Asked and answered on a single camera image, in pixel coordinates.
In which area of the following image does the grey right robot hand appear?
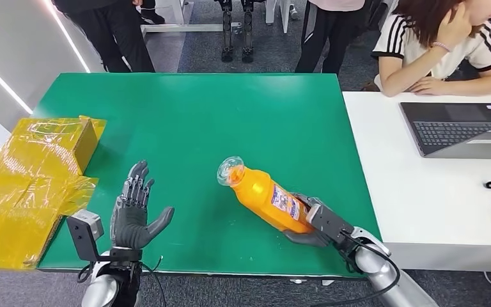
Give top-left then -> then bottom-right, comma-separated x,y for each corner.
282,193 -> 335,249

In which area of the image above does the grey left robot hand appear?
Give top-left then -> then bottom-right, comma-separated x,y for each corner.
109,160 -> 175,251

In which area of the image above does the orange bottle with clear cap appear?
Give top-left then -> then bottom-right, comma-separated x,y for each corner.
216,155 -> 316,235

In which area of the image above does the yellow tape-wrapped cardboard box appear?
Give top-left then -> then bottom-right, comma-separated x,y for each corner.
0,115 -> 107,271

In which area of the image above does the dark grey open laptop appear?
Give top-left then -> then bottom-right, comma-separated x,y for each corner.
400,101 -> 491,160

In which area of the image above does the standing person in black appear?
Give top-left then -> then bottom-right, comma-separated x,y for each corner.
52,0 -> 156,74

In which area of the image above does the black humanoid robot leg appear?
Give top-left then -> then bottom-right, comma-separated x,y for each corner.
221,0 -> 235,63
241,0 -> 255,64

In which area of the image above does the person's black shoe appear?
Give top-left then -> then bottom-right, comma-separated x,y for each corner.
138,0 -> 166,25

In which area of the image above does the seated person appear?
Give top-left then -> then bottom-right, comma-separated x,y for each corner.
371,0 -> 491,98

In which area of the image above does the white chair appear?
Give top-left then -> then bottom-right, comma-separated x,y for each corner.
264,0 -> 299,34

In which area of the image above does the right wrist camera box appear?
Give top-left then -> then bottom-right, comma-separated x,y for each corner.
306,202 -> 355,246

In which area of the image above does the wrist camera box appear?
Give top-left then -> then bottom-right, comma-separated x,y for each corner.
66,209 -> 105,262
306,202 -> 355,246

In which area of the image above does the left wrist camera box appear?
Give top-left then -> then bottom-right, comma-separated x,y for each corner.
66,209 -> 105,262

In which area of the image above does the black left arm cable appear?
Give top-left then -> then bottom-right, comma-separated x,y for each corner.
75,255 -> 168,307

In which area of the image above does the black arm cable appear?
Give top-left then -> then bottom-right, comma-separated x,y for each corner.
311,230 -> 401,307
75,255 -> 168,307

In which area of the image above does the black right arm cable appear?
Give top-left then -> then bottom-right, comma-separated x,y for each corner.
311,230 -> 401,307

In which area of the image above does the white table frame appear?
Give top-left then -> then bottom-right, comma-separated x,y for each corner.
140,0 -> 243,35

